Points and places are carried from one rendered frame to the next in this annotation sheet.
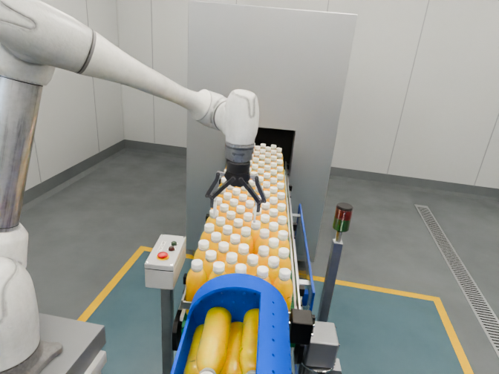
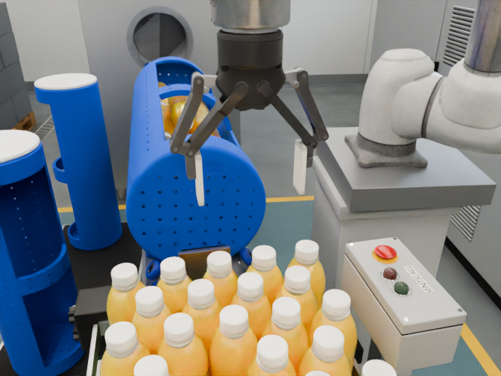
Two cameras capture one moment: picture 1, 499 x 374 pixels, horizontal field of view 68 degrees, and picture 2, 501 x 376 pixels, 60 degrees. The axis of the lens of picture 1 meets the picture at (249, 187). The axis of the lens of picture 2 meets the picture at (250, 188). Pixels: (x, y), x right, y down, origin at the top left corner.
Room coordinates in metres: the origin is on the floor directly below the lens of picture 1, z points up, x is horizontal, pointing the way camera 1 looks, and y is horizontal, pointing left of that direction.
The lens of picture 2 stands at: (1.61, -0.08, 1.54)
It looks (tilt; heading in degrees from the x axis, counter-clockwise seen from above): 28 degrees down; 166
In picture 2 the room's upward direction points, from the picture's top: straight up
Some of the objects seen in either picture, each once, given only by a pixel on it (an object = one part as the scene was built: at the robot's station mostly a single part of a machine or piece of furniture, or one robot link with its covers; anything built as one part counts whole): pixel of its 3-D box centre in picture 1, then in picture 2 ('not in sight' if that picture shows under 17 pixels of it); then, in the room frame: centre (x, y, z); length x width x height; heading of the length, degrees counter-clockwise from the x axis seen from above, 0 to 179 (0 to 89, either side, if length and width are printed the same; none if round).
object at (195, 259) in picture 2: not in sight; (205, 273); (0.91, 0.00, 0.99); 0.10 x 0.02 x 0.12; 88
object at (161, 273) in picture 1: (166, 260); (395, 298); (1.13, 0.28, 1.05); 0.20 x 0.10 x 0.10; 178
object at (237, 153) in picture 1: (239, 151); (250, 1); (1.10, 0.04, 1.50); 0.09 x 0.09 x 0.06
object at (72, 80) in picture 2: not in sight; (65, 80); (-0.61, -0.43, 1.03); 0.28 x 0.28 x 0.01
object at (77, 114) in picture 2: not in sight; (83, 165); (-0.61, -0.43, 0.59); 0.28 x 0.28 x 0.88
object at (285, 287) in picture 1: (281, 298); (133, 325); (1.03, -0.14, 1.00); 0.07 x 0.07 x 0.19
